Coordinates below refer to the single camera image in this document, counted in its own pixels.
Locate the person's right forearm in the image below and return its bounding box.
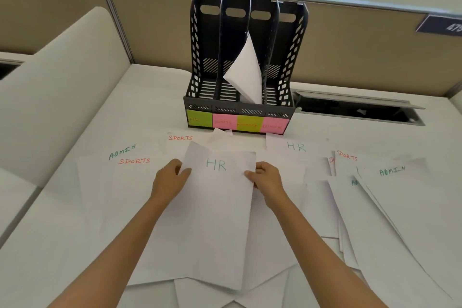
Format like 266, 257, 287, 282
266, 195, 390, 308

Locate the green sticky note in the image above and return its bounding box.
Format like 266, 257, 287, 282
186, 110, 213, 128

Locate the black four-slot file organizer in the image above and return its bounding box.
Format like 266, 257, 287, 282
183, 0, 310, 136

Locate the pink sticky note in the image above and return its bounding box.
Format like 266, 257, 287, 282
261, 117, 290, 135
211, 113, 239, 131

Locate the yellow sticky note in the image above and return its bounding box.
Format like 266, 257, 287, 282
236, 115, 264, 133

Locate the person's left hand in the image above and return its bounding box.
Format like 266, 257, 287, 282
151, 158, 193, 206

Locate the person's right hand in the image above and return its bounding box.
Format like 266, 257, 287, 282
244, 161, 292, 210

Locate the dark blue partition sign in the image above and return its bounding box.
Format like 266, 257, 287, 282
415, 13, 462, 36

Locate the paper bundle red lettering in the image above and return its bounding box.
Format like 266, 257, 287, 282
222, 31, 263, 105

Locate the paper bundle large teal lettering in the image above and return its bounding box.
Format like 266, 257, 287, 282
141, 141, 257, 291

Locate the person's left forearm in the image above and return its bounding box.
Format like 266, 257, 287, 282
46, 195, 176, 308

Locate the grey desk cable hatch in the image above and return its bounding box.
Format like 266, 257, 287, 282
292, 90, 426, 127
0, 58, 24, 81

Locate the pile of white paper sheets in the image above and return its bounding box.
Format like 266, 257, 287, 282
76, 127, 455, 308

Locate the beige partition panel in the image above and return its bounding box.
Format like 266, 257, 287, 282
104, 0, 462, 99
0, 0, 109, 56

